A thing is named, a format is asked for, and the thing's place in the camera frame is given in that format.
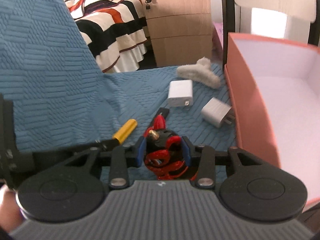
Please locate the black cabinet key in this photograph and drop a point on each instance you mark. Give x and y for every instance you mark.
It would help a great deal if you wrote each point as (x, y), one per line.
(148, 4)

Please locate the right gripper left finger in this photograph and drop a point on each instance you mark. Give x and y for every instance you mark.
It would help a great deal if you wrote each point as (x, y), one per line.
(123, 158)

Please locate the blue textured chair cover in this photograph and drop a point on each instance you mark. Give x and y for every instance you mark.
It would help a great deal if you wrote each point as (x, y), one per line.
(61, 98)

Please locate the red devil figurine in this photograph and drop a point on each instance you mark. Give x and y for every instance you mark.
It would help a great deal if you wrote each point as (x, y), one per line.
(168, 155)

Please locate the white square charger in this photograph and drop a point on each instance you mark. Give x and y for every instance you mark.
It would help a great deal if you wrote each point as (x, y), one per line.
(180, 93)

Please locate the pink paper bag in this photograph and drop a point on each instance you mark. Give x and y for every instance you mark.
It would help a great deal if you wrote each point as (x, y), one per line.
(218, 39)

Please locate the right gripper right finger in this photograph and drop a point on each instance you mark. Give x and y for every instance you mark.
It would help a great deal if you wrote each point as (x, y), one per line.
(200, 159)

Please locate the black usb stick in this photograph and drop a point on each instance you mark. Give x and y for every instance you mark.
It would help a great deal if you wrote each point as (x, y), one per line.
(162, 112)

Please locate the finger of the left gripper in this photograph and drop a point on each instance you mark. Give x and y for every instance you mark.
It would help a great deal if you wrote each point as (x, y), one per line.
(55, 156)

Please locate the striped bed cover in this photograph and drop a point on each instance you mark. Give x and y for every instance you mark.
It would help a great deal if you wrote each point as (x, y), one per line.
(116, 36)

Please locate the person left hand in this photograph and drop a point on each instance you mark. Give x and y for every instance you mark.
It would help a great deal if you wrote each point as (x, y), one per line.
(11, 216)

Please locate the pink cardboard box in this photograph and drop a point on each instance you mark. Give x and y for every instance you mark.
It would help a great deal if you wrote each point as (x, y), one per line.
(274, 90)

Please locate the yellow handled screwdriver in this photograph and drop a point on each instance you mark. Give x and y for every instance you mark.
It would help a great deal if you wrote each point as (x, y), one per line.
(120, 136)

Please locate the wooden drawer cabinet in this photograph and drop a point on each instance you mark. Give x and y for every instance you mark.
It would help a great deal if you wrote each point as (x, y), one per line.
(180, 30)

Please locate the white fluffy hair claw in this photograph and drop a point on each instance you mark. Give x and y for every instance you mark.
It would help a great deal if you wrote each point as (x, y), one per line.
(199, 72)

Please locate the white plug adapter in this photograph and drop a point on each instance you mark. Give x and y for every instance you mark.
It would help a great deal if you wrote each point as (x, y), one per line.
(217, 113)

